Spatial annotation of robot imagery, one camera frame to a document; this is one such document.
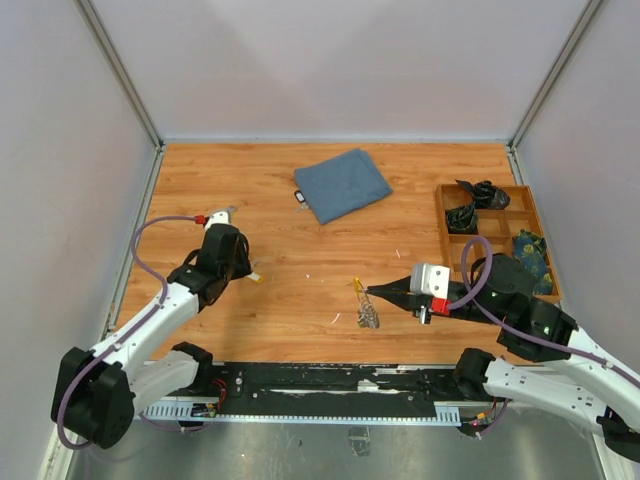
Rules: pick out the dark rolled tie top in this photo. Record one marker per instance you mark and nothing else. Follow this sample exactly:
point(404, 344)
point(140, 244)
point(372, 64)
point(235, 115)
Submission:
point(486, 195)

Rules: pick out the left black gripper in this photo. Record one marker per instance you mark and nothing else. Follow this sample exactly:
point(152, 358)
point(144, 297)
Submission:
point(244, 267)

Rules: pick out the dark rolled tie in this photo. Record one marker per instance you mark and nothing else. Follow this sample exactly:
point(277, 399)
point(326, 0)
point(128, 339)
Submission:
point(462, 220)
point(486, 195)

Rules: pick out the folded blue cloth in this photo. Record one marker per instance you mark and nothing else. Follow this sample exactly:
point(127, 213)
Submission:
point(341, 185)

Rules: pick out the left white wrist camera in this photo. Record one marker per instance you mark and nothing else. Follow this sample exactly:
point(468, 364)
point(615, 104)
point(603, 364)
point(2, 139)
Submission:
point(218, 217)

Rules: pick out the dark rolled tie middle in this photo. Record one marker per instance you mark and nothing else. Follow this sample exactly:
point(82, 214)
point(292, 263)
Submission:
point(462, 220)

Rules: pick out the blue floral rolled tie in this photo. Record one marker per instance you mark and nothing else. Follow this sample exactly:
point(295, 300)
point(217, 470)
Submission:
point(530, 250)

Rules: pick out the wooden compartment tray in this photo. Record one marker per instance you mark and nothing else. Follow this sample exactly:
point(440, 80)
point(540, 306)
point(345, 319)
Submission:
point(498, 226)

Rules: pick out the yellow tagged key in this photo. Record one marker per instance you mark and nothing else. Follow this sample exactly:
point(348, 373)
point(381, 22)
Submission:
point(359, 287)

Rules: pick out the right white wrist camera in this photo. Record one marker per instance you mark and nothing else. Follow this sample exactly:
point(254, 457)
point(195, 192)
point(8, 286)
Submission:
point(430, 279)

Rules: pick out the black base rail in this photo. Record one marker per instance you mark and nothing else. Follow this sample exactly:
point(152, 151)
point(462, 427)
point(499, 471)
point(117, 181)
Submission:
point(323, 393)

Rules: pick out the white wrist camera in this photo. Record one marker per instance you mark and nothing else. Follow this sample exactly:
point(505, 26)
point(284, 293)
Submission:
point(430, 279)
point(218, 217)

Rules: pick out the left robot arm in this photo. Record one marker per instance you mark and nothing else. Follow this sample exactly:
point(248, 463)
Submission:
point(100, 390)

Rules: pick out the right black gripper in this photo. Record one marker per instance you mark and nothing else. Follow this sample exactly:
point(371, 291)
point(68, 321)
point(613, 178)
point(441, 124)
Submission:
point(405, 300)

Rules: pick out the black key fob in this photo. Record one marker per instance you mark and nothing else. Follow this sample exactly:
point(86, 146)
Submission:
point(299, 196)

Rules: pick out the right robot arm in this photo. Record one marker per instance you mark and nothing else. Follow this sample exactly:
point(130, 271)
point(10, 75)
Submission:
point(599, 393)

